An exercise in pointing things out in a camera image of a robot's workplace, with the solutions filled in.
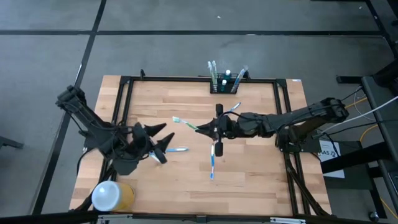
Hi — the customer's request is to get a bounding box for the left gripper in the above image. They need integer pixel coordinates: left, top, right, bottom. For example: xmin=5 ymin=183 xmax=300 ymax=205
xmin=130 ymin=122 xmax=175 ymax=165

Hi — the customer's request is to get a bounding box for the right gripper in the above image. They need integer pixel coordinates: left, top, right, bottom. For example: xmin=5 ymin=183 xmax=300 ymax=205
xmin=195 ymin=103 xmax=239 ymax=157

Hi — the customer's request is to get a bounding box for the green and white toothbrush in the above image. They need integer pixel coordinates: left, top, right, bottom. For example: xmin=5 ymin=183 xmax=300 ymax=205
xmin=172 ymin=116 xmax=200 ymax=131

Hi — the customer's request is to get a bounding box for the blue and white toothbrush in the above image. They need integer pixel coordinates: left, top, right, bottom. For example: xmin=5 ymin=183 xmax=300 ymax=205
xmin=210 ymin=143 xmax=216 ymax=181

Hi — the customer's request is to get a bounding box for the black mesh toothbrush holder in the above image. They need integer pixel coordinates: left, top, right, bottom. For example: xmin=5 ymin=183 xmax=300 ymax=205
xmin=210 ymin=73 xmax=239 ymax=95

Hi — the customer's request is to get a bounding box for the yellow canister white lid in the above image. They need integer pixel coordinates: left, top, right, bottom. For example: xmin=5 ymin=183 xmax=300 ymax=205
xmin=91 ymin=180 xmax=136 ymax=212

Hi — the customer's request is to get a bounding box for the white paper label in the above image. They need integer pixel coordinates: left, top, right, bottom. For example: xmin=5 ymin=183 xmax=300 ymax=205
xmin=318 ymin=139 xmax=346 ymax=179

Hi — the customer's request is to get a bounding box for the black stand foot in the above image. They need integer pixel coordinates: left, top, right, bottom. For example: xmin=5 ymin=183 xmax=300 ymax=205
xmin=0 ymin=136 xmax=24 ymax=149
xmin=373 ymin=58 xmax=398 ymax=90

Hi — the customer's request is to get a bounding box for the black equipment stand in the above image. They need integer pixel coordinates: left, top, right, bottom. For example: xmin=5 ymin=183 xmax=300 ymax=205
xmin=320 ymin=75 xmax=398 ymax=224

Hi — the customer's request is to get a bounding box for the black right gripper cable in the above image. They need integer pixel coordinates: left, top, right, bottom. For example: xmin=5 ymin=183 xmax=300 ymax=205
xmin=219 ymin=110 xmax=249 ymax=121

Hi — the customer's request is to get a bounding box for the black metal table frame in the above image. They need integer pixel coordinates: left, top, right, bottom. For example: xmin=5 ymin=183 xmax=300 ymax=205
xmin=70 ymin=74 xmax=332 ymax=218

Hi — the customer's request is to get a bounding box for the silver bracket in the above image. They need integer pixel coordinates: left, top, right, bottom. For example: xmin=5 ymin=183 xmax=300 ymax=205
xmin=269 ymin=217 xmax=306 ymax=224

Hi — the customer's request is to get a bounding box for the black camera mount rail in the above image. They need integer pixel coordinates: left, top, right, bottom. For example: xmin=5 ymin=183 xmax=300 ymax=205
xmin=0 ymin=210 xmax=398 ymax=224

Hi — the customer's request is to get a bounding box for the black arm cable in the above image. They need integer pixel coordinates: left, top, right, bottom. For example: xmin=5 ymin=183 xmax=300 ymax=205
xmin=340 ymin=85 xmax=364 ymax=103

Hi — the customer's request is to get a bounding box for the black power cable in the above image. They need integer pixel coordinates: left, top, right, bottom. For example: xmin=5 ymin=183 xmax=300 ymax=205
xmin=323 ymin=119 xmax=398 ymax=136

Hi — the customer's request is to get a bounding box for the thin grey cable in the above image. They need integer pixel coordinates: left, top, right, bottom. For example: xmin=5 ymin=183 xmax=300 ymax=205
xmin=353 ymin=90 xmax=376 ymax=122

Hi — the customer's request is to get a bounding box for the yellow floor cable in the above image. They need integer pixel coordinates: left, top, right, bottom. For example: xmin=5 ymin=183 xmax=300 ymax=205
xmin=344 ymin=96 xmax=379 ymax=143

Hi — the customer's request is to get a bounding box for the thick white cable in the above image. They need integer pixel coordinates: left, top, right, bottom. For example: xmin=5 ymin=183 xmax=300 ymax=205
xmin=312 ymin=95 xmax=398 ymax=139

